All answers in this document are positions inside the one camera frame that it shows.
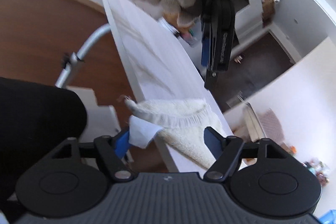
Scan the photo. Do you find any black sleeved left forearm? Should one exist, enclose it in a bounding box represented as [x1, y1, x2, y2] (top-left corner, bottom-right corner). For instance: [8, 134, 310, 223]
[1, 78, 87, 201]

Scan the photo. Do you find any metal chair leg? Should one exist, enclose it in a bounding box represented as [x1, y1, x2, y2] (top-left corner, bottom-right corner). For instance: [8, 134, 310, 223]
[55, 24, 111, 88]

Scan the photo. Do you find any cream terry towel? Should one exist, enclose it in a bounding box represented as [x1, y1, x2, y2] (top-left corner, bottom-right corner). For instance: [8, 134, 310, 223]
[124, 97, 226, 169]

